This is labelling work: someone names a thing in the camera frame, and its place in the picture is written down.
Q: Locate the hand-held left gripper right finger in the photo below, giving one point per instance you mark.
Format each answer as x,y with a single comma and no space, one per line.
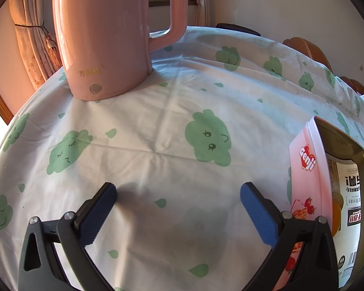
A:
257,210

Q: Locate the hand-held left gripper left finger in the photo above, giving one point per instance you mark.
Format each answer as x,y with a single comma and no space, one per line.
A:
100,209

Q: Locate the pink tin box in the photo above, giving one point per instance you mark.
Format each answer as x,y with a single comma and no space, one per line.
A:
309,175

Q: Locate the printed packet with orange picture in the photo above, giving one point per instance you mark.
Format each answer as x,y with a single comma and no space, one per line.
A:
347,194

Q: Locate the white tablecloth with green clouds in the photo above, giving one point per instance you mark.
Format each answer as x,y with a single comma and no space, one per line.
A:
170,133

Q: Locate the pink electric kettle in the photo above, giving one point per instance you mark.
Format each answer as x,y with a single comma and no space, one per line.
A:
103,36

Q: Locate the beige patterned curtain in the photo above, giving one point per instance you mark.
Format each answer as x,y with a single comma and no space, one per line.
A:
33,45

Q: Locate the black chair back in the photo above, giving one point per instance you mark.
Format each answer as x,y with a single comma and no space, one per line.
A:
238,28

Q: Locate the beige narrow curtain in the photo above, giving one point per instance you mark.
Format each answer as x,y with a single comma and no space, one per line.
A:
202,3

